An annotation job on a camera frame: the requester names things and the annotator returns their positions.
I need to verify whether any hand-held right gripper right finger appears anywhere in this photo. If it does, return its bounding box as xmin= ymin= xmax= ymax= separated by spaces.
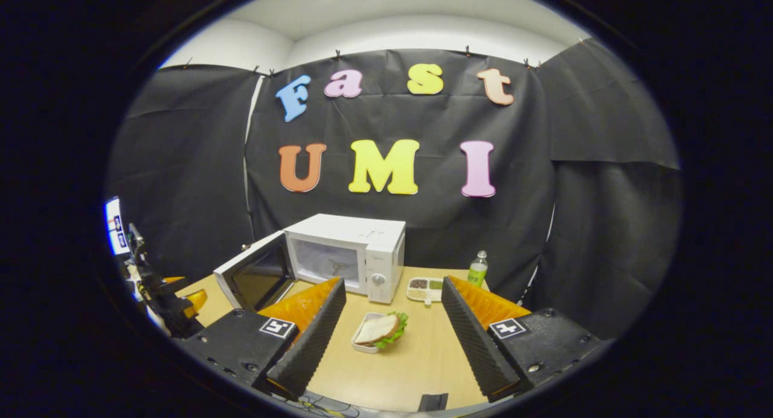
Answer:
xmin=441 ymin=275 xmax=611 ymax=404

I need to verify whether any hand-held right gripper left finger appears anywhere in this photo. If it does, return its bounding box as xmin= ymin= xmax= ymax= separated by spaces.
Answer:
xmin=181 ymin=276 xmax=348 ymax=402

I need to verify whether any sandwich with lettuce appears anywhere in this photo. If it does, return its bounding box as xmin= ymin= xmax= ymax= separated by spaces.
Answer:
xmin=355 ymin=311 xmax=409 ymax=349

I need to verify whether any white microwave oven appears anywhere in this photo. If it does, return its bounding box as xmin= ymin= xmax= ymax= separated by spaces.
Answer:
xmin=213 ymin=213 xmax=406 ymax=313

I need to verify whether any white rectangular tray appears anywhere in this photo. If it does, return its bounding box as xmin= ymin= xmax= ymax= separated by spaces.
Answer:
xmin=351 ymin=312 xmax=387 ymax=354

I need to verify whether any green label drink bottle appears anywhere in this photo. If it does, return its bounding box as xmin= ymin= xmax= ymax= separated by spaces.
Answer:
xmin=468 ymin=251 xmax=489 ymax=288

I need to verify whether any white sectioned dish of beans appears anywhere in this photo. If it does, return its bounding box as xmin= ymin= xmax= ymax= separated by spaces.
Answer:
xmin=406 ymin=277 xmax=444 ymax=305

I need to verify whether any computer monitor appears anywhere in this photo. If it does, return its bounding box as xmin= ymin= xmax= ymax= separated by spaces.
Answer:
xmin=104 ymin=196 xmax=131 ymax=257

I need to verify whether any bundle of floor cables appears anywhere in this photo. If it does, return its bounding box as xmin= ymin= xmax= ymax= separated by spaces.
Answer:
xmin=284 ymin=392 xmax=363 ymax=417

